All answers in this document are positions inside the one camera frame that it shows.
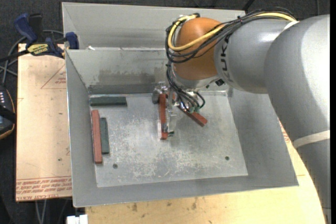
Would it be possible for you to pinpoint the grey metal bin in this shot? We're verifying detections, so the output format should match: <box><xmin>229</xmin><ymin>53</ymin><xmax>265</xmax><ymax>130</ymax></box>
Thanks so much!
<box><xmin>61</xmin><ymin>2</ymin><xmax>299</xmax><ymax>208</ymax></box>

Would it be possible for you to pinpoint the dark green flat block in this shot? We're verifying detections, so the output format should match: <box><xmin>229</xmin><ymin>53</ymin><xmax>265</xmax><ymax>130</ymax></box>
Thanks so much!
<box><xmin>99</xmin><ymin>117</ymin><xmax>111</xmax><ymax>155</ymax></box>
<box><xmin>89</xmin><ymin>96</ymin><xmax>128</xmax><ymax>108</ymax></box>

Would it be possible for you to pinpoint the red-brown block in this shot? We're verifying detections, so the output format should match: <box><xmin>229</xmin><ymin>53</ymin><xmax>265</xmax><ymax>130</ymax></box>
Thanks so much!
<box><xmin>90</xmin><ymin>109</ymin><xmax>103</xmax><ymax>165</ymax></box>
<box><xmin>180</xmin><ymin>105</ymin><xmax>208</xmax><ymax>127</ymax></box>
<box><xmin>158</xmin><ymin>93</ymin><xmax>169</xmax><ymax>141</ymax></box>

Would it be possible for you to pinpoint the brown cardboard board red print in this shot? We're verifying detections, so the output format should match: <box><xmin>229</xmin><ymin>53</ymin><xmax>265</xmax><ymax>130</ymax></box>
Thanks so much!
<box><xmin>15</xmin><ymin>43</ymin><xmax>73</xmax><ymax>202</ymax></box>

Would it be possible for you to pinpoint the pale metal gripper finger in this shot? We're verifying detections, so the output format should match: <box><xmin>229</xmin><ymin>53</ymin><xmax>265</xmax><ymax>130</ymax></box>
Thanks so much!
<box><xmin>156</xmin><ymin>115</ymin><xmax>167</xmax><ymax>138</ymax></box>
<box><xmin>166</xmin><ymin>111</ymin><xmax>176</xmax><ymax>138</ymax></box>

